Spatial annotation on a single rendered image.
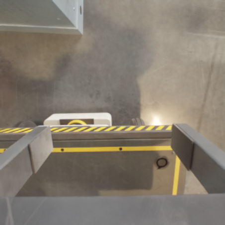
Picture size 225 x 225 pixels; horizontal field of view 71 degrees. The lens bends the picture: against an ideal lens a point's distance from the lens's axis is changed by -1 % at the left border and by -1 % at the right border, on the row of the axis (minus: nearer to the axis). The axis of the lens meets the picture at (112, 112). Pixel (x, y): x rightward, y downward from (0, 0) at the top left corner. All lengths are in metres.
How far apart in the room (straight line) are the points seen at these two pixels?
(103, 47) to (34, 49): 0.29
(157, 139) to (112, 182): 0.18
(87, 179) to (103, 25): 0.58
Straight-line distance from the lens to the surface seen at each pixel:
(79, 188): 0.53
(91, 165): 0.48
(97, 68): 0.72
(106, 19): 0.74
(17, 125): 0.74
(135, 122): 0.64
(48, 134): 0.17
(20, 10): 0.53
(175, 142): 0.16
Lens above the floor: 0.72
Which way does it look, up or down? 75 degrees down
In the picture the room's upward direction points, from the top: 179 degrees counter-clockwise
